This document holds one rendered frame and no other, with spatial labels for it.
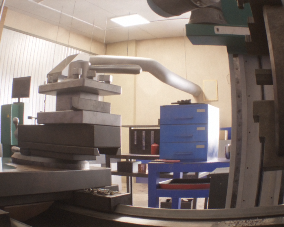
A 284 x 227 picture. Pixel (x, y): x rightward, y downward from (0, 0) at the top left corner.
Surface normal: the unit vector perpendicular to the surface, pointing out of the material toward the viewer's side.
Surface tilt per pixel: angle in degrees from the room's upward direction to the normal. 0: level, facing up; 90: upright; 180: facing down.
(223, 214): 45
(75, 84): 90
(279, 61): 92
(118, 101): 90
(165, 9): 145
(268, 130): 71
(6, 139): 90
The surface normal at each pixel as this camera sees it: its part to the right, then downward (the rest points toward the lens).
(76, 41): 0.91, -0.02
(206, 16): -0.18, -0.40
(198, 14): -0.57, -0.40
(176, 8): -0.27, 0.87
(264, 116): -0.39, -0.39
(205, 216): -0.29, -0.75
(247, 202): -0.28, -0.07
